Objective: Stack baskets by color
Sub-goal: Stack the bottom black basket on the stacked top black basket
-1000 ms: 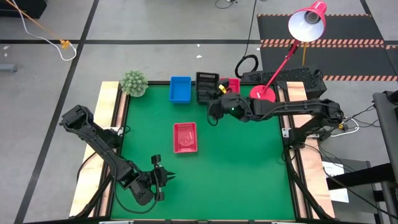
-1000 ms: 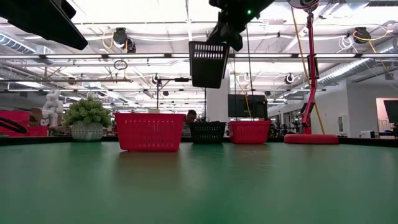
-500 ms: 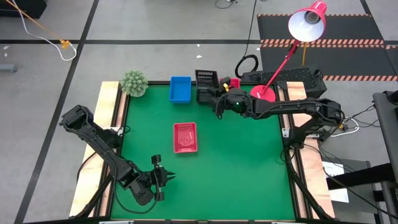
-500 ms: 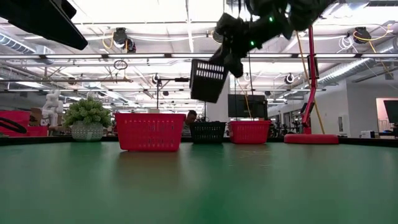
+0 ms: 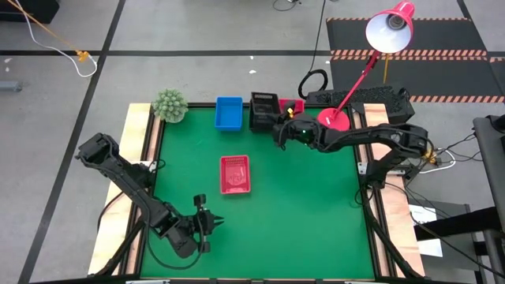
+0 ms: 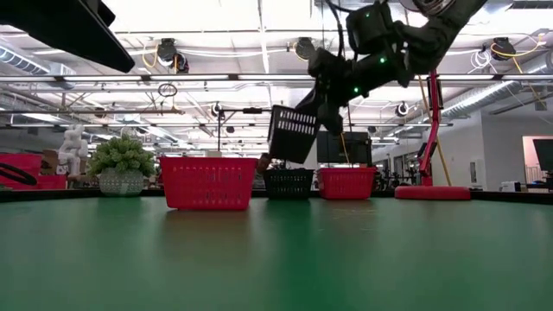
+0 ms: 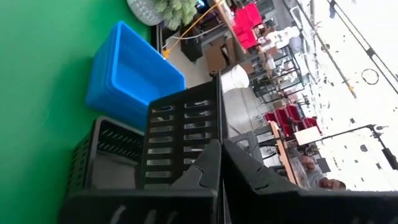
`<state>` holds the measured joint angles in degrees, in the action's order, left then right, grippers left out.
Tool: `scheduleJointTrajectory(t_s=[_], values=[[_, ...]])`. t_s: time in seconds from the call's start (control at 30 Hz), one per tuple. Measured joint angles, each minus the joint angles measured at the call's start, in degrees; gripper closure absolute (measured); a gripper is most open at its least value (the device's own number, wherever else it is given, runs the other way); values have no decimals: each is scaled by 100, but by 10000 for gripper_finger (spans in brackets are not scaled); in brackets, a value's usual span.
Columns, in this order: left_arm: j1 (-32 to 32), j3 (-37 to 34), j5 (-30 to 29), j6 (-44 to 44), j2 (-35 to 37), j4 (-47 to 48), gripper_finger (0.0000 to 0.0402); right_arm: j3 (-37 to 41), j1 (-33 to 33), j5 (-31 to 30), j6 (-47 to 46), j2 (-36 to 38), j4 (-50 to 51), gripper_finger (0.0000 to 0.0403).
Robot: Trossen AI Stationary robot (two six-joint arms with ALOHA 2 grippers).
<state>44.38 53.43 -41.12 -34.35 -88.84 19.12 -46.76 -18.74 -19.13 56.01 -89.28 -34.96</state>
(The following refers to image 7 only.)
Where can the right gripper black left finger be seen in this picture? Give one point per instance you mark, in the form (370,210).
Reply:
(205,174)

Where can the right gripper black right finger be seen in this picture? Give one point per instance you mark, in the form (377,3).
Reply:
(242,177)

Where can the stack of red bins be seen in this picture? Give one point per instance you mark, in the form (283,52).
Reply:
(247,21)

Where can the wooden plank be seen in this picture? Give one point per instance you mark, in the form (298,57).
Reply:
(281,146)

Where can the person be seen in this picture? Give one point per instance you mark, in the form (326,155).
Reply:
(314,174)

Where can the row of red bins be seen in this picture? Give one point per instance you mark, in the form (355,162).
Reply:
(283,116)

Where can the white board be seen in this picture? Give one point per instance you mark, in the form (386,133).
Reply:
(307,136)

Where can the white bucket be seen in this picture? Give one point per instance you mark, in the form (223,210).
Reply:
(234,77)

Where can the brown cardboard box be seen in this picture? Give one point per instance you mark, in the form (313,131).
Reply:
(214,57)

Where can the blue plastic basket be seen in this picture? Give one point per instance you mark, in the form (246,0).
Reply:
(140,71)
(102,93)

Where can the white sculpture figure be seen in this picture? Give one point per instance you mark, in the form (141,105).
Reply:
(284,35)

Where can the green plant in white pot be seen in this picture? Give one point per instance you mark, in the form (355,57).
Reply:
(174,12)

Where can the black metal frame rig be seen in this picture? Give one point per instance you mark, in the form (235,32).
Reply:
(390,157)

